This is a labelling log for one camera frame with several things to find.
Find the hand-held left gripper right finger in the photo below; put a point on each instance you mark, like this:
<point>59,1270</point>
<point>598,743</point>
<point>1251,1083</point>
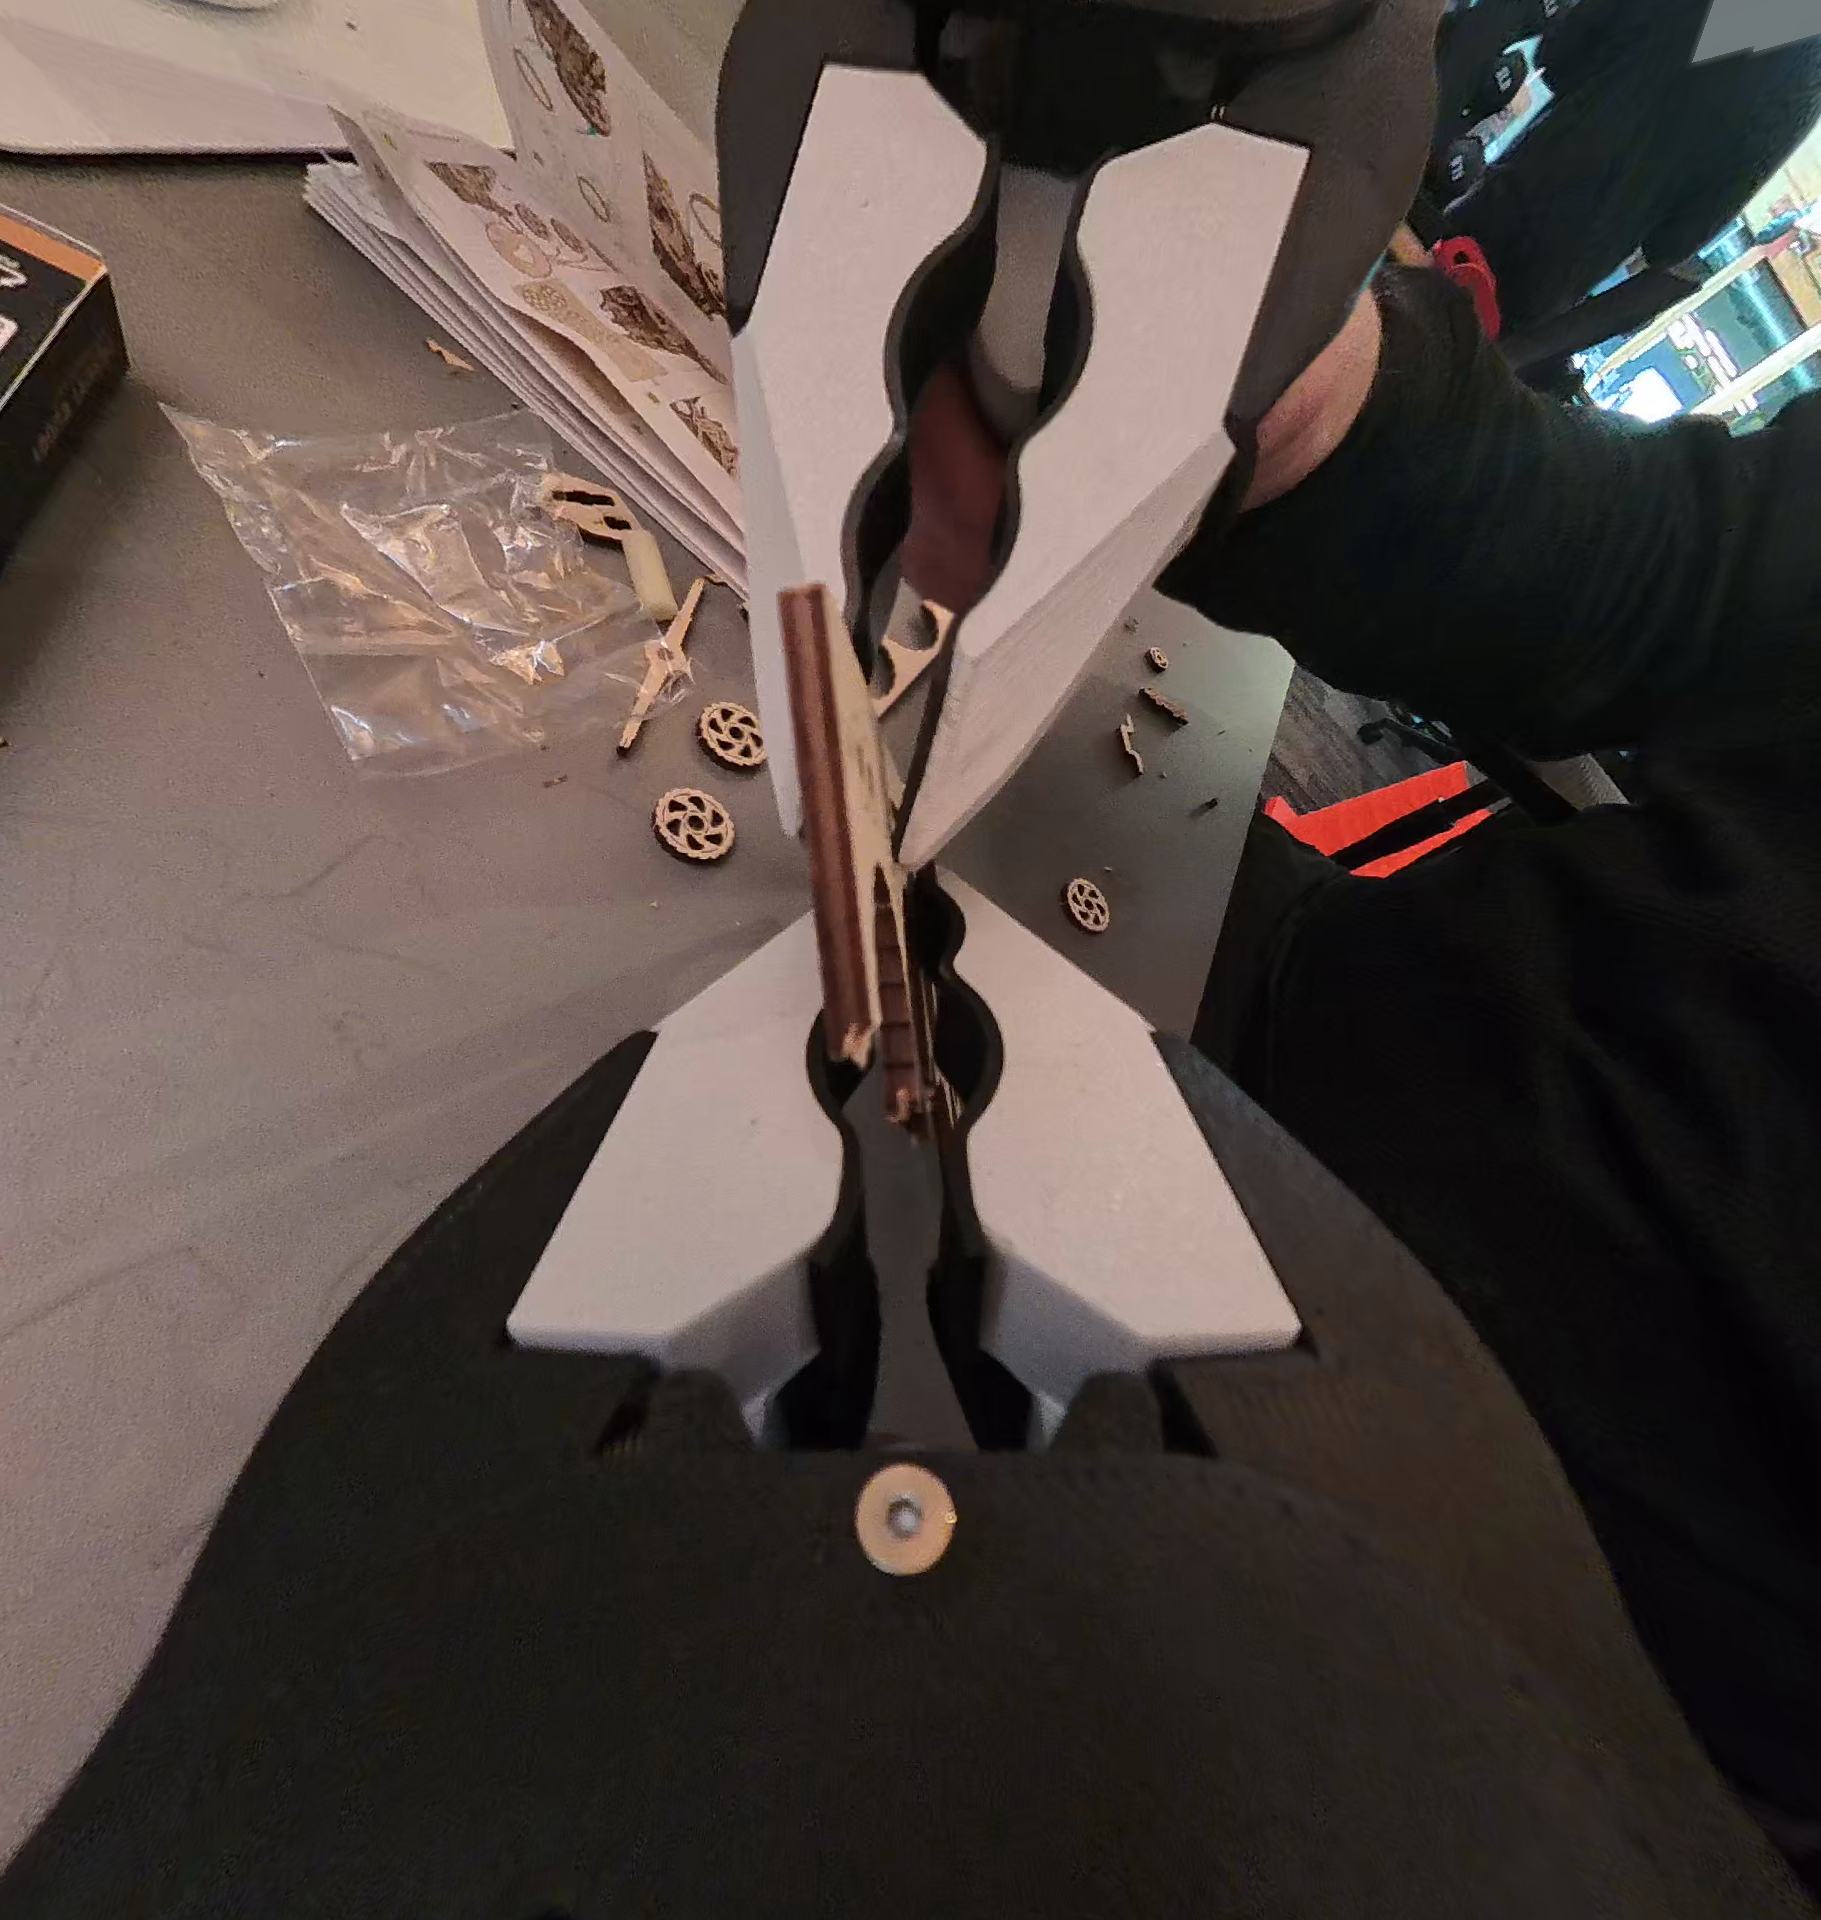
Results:
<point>1137,1200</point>

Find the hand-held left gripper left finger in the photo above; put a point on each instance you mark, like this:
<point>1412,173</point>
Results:
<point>672,1200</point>

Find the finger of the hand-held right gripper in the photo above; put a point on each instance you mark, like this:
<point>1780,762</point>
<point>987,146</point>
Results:
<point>1151,330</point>
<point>836,301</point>

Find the wooden gear wheel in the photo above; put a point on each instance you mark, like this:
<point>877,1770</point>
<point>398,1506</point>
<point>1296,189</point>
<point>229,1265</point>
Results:
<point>696,825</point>
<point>1087,903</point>
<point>733,735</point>

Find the wooden parts sheet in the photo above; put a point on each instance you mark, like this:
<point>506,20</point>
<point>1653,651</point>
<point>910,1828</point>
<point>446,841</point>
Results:
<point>821,751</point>

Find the person's right forearm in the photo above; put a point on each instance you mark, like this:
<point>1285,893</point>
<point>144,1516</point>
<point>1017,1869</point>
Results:
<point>1526,540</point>

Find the black model kit box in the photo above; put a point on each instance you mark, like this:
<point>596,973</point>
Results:
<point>9,376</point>

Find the person's right hand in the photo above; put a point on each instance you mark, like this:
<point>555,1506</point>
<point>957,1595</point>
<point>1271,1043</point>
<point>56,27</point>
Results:
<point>1308,420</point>

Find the black dumbbell rack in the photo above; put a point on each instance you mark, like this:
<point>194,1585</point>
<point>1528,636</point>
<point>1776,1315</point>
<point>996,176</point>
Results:
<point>1496,91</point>

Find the instruction booklet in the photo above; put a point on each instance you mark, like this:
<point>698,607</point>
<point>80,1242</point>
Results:
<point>582,301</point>

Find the slotted oval wooden plate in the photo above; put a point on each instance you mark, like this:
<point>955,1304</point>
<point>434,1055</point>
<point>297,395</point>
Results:
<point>619,528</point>

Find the pale wax stick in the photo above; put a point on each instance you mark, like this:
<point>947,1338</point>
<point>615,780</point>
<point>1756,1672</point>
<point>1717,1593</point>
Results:
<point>653,586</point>

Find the toothed wooden strip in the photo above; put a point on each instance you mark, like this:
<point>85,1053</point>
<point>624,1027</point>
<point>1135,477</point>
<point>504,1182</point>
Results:
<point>1163,709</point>

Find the long wooden lever piece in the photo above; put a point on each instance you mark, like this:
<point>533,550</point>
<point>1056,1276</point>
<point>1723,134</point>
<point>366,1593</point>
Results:
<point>668,660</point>

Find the clear plastic bag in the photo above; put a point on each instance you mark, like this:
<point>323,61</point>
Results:
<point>402,600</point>

